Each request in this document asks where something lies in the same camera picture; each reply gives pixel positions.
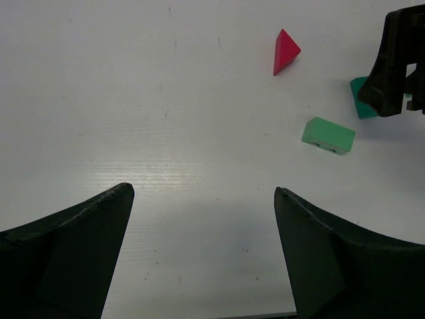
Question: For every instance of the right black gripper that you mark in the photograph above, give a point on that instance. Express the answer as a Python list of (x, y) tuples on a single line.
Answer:
[(402, 44)]

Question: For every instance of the red triangular wood block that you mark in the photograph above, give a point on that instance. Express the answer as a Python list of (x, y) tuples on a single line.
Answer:
[(286, 51)]

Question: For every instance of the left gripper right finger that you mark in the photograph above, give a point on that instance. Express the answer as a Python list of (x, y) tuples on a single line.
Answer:
[(338, 269)]

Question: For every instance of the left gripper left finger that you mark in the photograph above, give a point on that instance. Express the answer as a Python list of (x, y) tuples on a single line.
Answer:
[(61, 266)]

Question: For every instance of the light green rectangular block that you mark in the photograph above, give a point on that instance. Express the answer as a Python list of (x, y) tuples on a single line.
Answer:
[(329, 136)]

